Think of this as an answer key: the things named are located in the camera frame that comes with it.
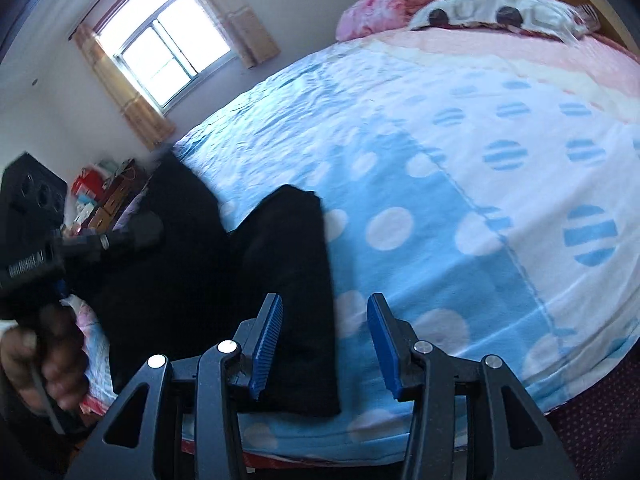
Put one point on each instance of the red gift box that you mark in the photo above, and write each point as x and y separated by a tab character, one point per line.
86	183

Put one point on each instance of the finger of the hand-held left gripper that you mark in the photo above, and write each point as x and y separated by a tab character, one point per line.
135	232

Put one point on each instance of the person's left hand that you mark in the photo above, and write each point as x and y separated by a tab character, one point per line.
60	360

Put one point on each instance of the pink beige curtain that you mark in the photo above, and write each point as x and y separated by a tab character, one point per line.
125	95
235	15

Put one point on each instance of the grey patterned pillow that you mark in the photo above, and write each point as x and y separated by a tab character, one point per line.
500	12

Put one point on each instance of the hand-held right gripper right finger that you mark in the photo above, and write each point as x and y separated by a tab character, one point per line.
385	345

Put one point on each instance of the blue pink dotted bedsheet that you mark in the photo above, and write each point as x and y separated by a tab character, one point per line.
425	185

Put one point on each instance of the white framed sliding window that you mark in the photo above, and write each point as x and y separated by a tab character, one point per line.
165	45

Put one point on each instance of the black pants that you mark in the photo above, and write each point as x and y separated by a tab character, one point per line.
200	300

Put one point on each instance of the pink folded quilt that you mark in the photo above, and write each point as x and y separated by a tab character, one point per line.
380	5

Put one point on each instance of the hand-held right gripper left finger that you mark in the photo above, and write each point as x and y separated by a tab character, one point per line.
265	345

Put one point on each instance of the bed with round headboard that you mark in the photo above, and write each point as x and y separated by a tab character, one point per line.
450	160

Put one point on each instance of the brown wooden desk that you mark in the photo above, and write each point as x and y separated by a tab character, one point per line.
112	202

